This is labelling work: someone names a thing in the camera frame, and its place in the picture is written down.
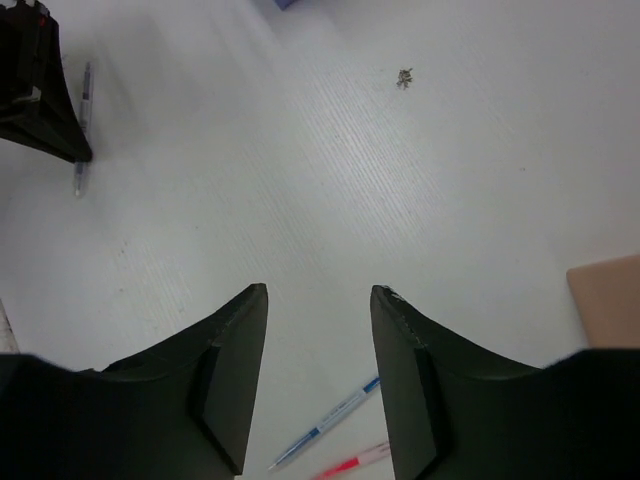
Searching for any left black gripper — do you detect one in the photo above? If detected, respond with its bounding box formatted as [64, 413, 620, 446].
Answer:
[1, 1, 93, 163]

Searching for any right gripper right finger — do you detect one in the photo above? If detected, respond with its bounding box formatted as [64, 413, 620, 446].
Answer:
[370, 285, 639, 479]

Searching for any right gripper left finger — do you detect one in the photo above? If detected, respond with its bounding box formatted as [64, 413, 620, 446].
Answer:
[1, 283, 268, 479]

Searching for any clear dark pen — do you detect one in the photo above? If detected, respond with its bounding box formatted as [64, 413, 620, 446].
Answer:
[73, 62, 94, 198]

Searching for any red clear pen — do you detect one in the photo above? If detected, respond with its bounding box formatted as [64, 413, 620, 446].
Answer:
[313, 441, 391, 480]

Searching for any blue clear pen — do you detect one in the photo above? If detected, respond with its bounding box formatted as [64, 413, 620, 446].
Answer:
[268, 373, 380, 472]

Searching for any peach file organizer rack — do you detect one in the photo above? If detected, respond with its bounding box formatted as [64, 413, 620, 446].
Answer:
[566, 254, 640, 349]

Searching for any small dark debris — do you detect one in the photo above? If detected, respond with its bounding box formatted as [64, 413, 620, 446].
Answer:
[396, 68, 413, 90]

